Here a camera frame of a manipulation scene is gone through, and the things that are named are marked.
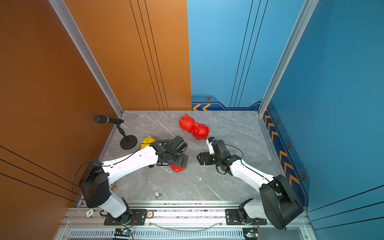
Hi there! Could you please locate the red piggy bank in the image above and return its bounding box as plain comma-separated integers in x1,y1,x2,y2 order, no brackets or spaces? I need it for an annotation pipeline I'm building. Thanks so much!
179,114,196,133
170,159,184,173
192,123,210,140

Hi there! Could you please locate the yellow piggy bank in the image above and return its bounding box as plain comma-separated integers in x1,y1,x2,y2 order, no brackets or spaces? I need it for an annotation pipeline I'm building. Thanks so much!
140,137,156,150

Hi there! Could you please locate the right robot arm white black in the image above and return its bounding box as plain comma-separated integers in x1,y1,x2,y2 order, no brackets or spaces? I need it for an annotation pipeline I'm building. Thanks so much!
197,137,304,230

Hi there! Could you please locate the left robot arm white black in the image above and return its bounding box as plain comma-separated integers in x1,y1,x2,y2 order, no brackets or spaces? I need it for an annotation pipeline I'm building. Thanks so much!
79,136,188,225

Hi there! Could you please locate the black microphone on stand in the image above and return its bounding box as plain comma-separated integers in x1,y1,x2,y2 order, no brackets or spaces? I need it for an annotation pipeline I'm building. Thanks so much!
92,114,139,151

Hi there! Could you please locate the brass knob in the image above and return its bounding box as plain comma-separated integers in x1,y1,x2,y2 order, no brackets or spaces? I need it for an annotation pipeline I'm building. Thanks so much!
109,185,118,192

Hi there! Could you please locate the right circuit board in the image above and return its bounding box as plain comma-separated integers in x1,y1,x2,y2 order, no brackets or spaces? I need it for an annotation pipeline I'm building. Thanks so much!
243,228,259,240

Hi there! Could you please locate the circuit board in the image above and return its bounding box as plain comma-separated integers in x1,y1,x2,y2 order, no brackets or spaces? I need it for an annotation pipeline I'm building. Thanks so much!
243,228,259,240
114,228,134,240

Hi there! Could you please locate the left circuit board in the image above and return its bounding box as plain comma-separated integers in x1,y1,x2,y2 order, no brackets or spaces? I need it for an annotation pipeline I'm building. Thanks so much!
114,228,134,240

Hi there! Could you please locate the white gear disc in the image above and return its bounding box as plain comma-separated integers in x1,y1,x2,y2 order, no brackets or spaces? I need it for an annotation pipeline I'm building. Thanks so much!
86,209,95,218

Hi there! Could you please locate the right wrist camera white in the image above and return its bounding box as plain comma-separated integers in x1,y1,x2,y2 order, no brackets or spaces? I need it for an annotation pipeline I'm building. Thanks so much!
206,137,216,155

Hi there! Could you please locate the silver metal post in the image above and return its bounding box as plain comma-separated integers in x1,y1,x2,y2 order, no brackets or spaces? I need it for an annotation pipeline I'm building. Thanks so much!
155,192,162,200

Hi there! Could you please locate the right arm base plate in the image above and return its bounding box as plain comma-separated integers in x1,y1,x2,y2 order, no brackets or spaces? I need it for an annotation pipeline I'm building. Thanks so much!
225,209,267,226

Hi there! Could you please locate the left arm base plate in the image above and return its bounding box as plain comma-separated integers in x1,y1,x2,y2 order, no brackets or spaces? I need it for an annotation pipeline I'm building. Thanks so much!
101,209,148,227

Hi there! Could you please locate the left aluminium corner post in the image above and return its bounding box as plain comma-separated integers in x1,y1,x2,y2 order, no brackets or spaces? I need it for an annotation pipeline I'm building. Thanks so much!
49,0,123,117

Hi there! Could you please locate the aluminium corner post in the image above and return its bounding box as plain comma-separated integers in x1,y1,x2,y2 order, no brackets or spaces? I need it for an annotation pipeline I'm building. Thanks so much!
258,0,319,117
49,0,123,117

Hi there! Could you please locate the right aluminium corner post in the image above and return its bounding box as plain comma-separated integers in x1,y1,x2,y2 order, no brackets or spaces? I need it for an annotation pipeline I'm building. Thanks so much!
258,0,319,117

